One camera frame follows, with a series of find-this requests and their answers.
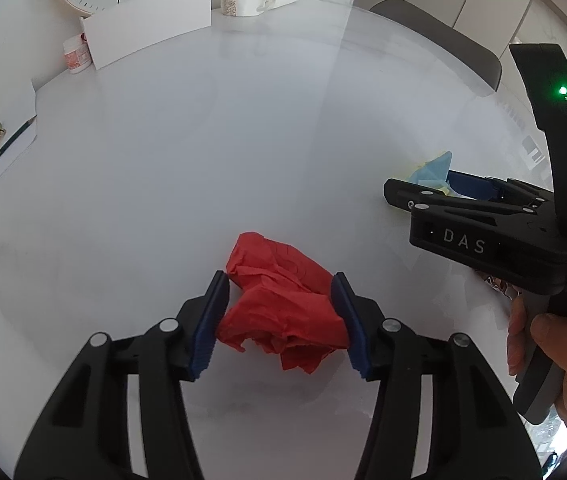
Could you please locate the white folded card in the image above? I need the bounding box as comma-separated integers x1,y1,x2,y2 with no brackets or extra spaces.
80,0,212,71

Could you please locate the red paper ball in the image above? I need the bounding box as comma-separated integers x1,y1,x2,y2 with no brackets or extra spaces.
216,231,351,375

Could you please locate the dark pencil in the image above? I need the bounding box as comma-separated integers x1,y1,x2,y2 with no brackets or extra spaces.
0,114,38,195

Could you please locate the small jar with red label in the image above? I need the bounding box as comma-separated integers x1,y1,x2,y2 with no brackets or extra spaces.
63,35,93,75

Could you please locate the white paper sheet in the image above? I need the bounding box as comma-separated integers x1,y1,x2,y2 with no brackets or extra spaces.
0,80,39,226

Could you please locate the yellow and blue paper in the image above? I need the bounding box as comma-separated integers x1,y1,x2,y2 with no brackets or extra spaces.
408,150,459,196

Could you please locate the dark chair back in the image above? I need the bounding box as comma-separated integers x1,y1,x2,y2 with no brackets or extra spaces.
368,0,503,93

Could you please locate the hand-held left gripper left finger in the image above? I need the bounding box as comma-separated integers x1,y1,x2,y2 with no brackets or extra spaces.
13,270,230,480

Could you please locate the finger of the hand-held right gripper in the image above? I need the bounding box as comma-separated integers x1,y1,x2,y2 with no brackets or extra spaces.
383,177,557,223
448,170,550,202

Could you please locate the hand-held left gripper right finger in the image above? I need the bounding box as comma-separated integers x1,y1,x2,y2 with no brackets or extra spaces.
331,271,541,480

